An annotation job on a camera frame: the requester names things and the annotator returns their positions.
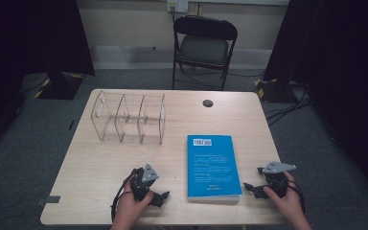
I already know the grey tape piece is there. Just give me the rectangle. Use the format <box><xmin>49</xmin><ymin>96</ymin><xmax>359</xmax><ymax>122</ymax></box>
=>
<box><xmin>34</xmin><ymin>195</ymin><xmax>62</xmax><ymax>207</ymax></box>

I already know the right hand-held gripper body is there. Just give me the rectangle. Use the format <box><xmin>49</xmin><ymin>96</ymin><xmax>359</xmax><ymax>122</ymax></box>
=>
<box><xmin>261</xmin><ymin>160</ymin><xmax>297</xmax><ymax>199</ymax></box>

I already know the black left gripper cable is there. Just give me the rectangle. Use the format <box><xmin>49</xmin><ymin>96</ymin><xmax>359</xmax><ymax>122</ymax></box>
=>
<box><xmin>109</xmin><ymin>169</ymin><xmax>139</xmax><ymax>223</ymax></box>

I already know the person's right hand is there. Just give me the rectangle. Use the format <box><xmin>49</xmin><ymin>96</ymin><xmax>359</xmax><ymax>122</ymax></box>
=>
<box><xmin>263</xmin><ymin>172</ymin><xmax>305</xmax><ymax>220</ymax></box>

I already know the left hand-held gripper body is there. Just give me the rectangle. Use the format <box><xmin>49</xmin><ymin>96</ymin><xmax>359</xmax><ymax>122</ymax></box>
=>
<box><xmin>129</xmin><ymin>163</ymin><xmax>160</xmax><ymax>203</ymax></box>

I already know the clear acrylic book rack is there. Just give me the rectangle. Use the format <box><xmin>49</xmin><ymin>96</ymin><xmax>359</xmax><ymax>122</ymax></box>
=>
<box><xmin>90</xmin><ymin>90</ymin><xmax>168</xmax><ymax>147</ymax></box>

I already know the black floor cables bundle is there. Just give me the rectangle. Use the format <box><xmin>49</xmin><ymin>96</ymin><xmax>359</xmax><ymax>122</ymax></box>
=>
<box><xmin>264</xmin><ymin>80</ymin><xmax>312</xmax><ymax>127</ymax></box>

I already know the person's left hand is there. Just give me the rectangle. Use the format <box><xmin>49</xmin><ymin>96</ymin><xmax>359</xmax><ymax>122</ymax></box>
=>
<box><xmin>114</xmin><ymin>182</ymin><xmax>155</xmax><ymax>225</ymax></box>

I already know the white wall socket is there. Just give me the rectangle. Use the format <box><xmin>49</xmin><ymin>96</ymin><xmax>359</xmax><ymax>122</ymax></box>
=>
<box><xmin>167</xmin><ymin>0</ymin><xmax>190</xmax><ymax>14</ymax></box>

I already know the blue book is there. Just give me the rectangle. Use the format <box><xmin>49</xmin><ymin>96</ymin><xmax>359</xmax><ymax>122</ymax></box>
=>
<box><xmin>186</xmin><ymin>133</ymin><xmax>244</xmax><ymax>203</ymax></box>

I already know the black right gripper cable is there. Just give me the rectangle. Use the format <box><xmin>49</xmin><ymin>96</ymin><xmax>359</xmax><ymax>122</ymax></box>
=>
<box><xmin>287</xmin><ymin>179</ymin><xmax>307</xmax><ymax>216</ymax></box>

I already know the thin black floor cable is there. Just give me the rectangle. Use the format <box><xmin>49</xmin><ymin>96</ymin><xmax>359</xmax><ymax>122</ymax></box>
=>
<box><xmin>180</xmin><ymin>67</ymin><xmax>266</xmax><ymax>91</ymax></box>

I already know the black stand base yellow tape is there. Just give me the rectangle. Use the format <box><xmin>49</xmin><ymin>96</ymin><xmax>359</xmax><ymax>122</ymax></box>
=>
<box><xmin>33</xmin><ymin>71</ymin><xmax>86</xmax><ymax>101</ymax></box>
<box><xmin>253</xmin><ymin>78</ymin><xmax>299</xmax><ymax>104</ymax></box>

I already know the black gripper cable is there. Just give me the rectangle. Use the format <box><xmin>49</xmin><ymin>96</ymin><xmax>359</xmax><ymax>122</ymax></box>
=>
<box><xmin>109</xmin><ymin>169</ymin><xmax>139</xmax><ymax>223</ymax></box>
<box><xmin>287</xmin><ymin>179</ymin><xmax>307</xmax><ymax>216</ymax></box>

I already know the black folding chair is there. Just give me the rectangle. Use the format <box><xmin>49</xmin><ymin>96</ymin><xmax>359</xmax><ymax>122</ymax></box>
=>
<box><xmin>172</xmin><ymin>14</ymin><xmax>239</xmax><ymax>92</ymax></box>

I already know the black curtain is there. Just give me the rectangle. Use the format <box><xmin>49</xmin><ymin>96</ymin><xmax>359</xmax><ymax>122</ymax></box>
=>
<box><xmin>0</xmin><ymin>0</ymin><xmax>96</xmax><ymax>161</ymax></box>
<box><xmin>263</xmin><ymin>0</ymin><xmax>368</xmax><ymax>207</ymax></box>

